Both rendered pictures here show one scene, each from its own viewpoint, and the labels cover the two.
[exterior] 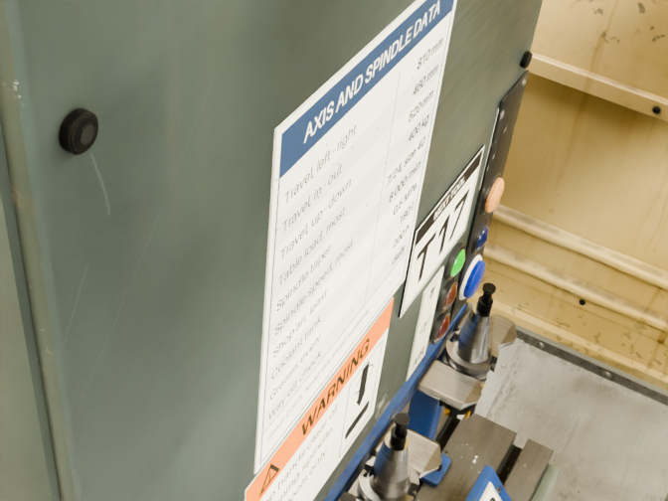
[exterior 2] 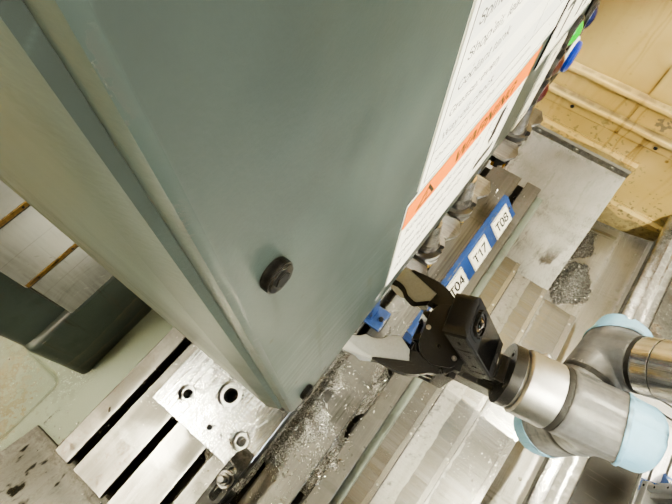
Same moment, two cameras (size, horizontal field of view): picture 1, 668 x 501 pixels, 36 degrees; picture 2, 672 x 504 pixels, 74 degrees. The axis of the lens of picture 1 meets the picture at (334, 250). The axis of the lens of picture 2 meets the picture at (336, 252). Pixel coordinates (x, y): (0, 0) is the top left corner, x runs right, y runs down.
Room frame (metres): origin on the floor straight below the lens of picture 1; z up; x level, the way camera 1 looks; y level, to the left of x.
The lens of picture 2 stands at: (0.15, 0.04, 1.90)
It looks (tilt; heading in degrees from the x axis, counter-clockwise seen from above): 63 degrees down; 12
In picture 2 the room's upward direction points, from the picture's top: 2 degrees clockwise
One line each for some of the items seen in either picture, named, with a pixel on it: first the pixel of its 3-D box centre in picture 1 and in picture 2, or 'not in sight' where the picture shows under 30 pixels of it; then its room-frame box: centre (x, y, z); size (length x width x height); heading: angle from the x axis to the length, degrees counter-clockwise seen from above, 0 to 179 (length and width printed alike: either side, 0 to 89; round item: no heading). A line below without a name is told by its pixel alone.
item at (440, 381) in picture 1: (451, 386); (500, 147); (0.79, -0.15, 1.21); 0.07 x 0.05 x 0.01; 65
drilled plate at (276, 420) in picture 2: not in sight; (248, 376); (0.30, 0.24, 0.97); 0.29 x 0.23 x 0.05; 155
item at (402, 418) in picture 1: (400, 429); not in sight; (0.64, -0.09, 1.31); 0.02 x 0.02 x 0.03
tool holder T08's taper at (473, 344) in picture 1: (477, 329); (522, 113); (0.84, -0.18, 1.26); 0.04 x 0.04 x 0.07
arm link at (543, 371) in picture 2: not in sight; (531, 383); (0.30, -0.16, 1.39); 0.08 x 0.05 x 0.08; 167
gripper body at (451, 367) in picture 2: not in sight; (460, 354); (0.31, -0.08, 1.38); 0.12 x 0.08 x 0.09; 77
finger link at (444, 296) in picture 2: not in sight; (431, 303); (0.36, -0.03, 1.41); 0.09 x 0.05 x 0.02; 52
